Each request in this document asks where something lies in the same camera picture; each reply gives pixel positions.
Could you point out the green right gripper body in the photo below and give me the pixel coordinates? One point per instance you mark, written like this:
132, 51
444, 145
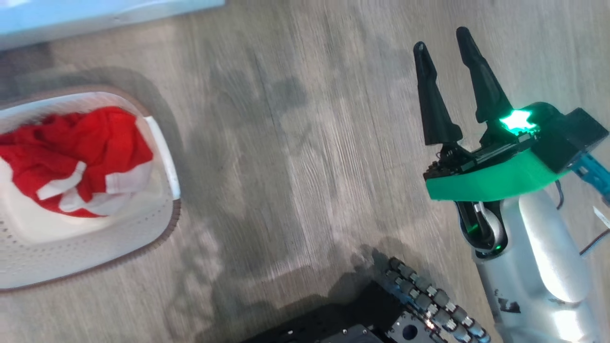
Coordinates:
500, 183

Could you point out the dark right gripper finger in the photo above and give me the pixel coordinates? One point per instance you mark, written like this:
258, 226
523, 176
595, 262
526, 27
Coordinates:
436, 114
486, 95

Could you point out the red garment with white trim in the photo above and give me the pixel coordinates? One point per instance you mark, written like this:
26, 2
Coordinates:
95, 138

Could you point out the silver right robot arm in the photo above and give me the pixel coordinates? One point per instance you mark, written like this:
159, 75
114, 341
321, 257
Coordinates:
538, 267

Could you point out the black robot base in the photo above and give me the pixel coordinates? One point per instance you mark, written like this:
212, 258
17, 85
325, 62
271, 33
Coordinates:
333, 324

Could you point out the white perforated laundry basket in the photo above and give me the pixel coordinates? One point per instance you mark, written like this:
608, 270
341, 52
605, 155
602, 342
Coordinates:
95, 247

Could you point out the white washing machine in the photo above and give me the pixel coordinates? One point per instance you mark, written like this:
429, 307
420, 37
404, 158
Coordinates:
71, 19

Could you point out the grey roller omni wheel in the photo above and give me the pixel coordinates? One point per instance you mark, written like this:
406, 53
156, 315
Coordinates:
438, 300

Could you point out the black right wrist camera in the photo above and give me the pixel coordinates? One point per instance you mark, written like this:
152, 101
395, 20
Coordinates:
572, 138

